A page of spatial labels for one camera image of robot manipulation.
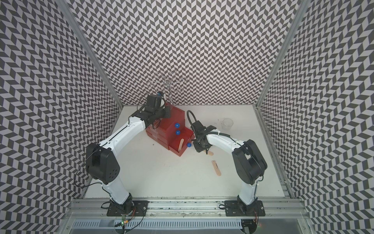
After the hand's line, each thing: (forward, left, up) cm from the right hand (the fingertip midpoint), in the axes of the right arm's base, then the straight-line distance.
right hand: (202, 149), depth 90 cm
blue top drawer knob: (+8, +15, +14) cm, 22 cm away
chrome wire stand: (+39, +22, +21) cm, 50 cm away
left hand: (+17, +21, +16) cm, 31 cm away
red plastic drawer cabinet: (+6, +19, +10) cm, 22 cm away
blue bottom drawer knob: (+3, +8, +1) cm, 9 cm away
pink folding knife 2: (-10, -8, -5) cm, 14 cm away
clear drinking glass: (+17, -18, +4) cm, 24 cm away
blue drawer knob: (+7, +15, +8) cm, 18 cm away
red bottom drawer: (+13, +10, -5) cm, 16 cm away
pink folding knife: (+4, +14, -2) cm, 14 cm away
